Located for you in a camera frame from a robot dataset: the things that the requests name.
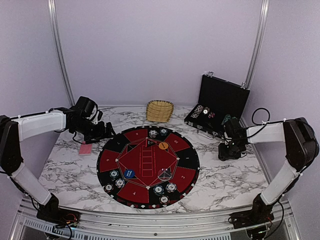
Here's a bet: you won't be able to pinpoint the woven bamboo tray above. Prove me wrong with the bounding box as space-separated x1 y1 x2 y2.
146 100 174 123

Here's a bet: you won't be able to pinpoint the green chips in case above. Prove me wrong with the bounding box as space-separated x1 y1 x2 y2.
221 114 236 126

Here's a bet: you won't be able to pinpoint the green blue chip stack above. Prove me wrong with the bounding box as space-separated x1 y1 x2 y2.
153 185 165 196
159 128 168 136
109 169 119 181

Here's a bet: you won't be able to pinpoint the clear round dealer button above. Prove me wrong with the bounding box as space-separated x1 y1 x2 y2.
157 167 172 181

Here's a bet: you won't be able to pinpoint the orange big blind button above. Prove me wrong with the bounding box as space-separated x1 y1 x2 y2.
158 142 169 150

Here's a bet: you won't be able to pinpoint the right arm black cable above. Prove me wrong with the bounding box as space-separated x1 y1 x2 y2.
239 107 288 156

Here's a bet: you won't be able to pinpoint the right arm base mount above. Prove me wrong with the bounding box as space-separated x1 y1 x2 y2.
228 210 275 240

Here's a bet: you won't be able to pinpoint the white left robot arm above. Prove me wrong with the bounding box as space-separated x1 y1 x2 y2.
0 96 116 223

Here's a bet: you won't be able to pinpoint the blue white chips in case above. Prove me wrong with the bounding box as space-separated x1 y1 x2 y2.
190 104 204 119

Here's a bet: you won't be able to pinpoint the red black chip stack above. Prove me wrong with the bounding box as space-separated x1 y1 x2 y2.
103 183 114 193
159 195 170 205

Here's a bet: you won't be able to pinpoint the aluminium front rail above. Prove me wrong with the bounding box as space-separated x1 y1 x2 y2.
8 199 301 240

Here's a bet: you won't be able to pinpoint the red playing card deck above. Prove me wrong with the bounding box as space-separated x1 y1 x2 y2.
78 144 92 156

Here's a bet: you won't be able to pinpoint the black poker chip case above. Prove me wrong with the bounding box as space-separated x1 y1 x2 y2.
184 74 250 138

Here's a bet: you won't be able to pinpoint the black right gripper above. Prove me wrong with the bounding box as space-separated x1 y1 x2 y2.
217 140 244 160

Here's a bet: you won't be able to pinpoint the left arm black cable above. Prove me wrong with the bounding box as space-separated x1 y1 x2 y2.
72 132 96 145

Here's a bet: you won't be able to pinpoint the red dice in case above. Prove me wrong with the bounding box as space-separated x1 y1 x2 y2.
208 112 216 119

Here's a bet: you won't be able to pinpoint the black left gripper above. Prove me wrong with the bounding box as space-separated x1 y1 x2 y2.
72 118 116 145

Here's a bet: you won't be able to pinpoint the aluminium frame post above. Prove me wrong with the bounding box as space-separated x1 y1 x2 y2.
47 0 75 106
242 0 270 89

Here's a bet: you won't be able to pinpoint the right aluminium frame post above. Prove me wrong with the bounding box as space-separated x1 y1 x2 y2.
242 0 270 89

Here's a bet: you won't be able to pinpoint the round red black poker mat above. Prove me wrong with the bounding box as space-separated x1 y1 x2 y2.
96 125 200 210

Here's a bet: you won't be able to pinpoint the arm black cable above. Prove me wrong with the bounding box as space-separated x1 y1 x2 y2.
239 107 288 156
72 132 96 145

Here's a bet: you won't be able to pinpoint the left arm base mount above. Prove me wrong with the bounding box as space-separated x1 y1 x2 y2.
36 209 80 238

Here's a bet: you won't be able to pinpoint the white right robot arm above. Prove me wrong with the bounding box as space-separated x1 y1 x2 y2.
218 117 320 224

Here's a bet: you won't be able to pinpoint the blue small blind button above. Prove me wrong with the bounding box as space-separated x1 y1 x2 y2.
124 169 135 179

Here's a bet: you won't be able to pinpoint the left aluminium frame post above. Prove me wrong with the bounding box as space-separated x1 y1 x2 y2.
47 0 75 106

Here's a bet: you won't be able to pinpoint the black triangular all-in marker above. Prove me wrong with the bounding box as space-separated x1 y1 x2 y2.
145 139 157 148

